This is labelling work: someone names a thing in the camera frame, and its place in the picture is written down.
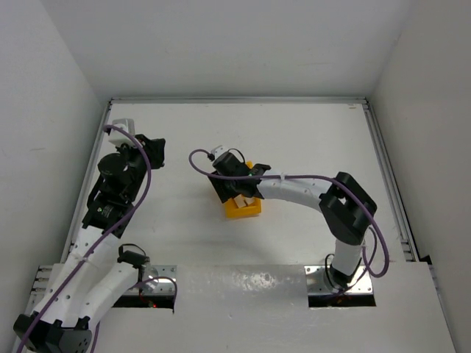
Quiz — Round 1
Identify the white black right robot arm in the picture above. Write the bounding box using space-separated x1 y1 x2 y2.
208 146 377 290

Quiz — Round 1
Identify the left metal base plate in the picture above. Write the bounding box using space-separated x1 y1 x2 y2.
129 265 177 296

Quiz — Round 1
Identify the metal base plate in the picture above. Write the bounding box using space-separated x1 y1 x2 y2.
304 265 374 296
129 265 177 296

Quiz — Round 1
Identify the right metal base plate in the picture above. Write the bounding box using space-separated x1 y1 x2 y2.
304 265 374 296

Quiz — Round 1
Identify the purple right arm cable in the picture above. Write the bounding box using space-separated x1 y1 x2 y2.
188 149 391 277

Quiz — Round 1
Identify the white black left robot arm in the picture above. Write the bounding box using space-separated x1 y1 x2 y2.
13 134 166 352

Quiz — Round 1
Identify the plain beige rectangular block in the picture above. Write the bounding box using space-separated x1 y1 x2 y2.
234 195 247 208

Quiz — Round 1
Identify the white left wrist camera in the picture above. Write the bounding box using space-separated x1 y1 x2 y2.
109 117 136 145

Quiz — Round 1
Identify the yellow plastic bin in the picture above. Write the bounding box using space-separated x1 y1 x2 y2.
224 160 263 221

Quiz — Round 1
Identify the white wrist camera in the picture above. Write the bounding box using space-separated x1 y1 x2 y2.
210 145 227 160
109 117 136 145

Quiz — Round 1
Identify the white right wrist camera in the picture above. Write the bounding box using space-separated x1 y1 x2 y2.
210 145 227 160

